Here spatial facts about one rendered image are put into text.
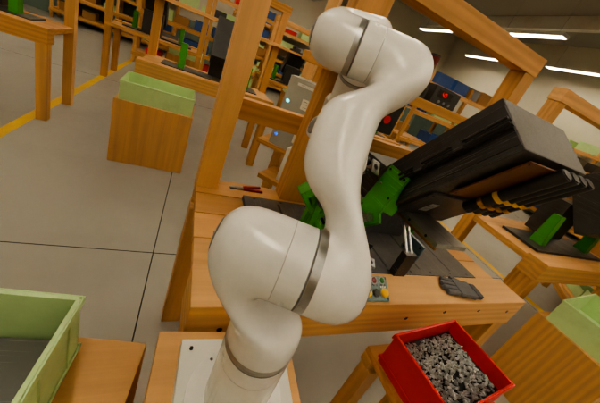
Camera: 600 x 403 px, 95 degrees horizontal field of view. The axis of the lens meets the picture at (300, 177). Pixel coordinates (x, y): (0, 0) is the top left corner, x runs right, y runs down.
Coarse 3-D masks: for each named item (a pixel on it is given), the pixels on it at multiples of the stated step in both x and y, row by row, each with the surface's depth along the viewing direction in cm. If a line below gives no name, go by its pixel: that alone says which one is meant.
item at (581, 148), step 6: (576, 144) 736; (582, 144) 700; (588, 144) 689; (576, 150) 702; (582, 150) 698; (588, 150) 688; (594, 150) 679; (588, 156) 679; (594, 156) 670; (594, 162) 671; (570, 198) 705; (534, 210) 758; (576, 234) 672
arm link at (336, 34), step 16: (320, 16) 48; (336, 16) 46; (352, 16) 46; (368, 16) 53; (320, 32) 47; (336, 32) 46; (352, 32) 45; (320, 48) 48; (336, 48) 47; (352, 48) 46; (336, 64) 49; (352, 80) 69
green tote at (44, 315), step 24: (0, 288) 49; (0, 312) 50; (24, 312) 51; (48, 312) 52; (72, 312) 50; (0, 336) 53; (24, 336) 54; (48, 336) 55; (72, 336) 54; (48, 360) 44; (72, 360) 56; (24, 384) 40; (48, 384) 48
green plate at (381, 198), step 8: (392, 168) 107; (384, 176) 109; (392, 176) 105; (400, 176) 102; (376, 184) 110; (384, 184) 107; (392, 184) 104; (400, 184) 101; (368, 192) 112; (376, 192) 108; (384, 192) 105; (392, 192) 102; (400, 192) 103; (368, 200) 110; (376, 200) 107; (384, 200) 104; (392, 200) 102; (368, 208) 108; (376, 208) 105; (384, 208) 103; (392, 208) 106
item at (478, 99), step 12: (444, 84) 557; (456, 84) 563; (468, 96) 584; (480, 96) 604; (480, 108) 603; (408, 120) 570; (432, 120) 582; (444, 120) 600; (396, 132) 592; (420, 132) 646; (420, 144) 604
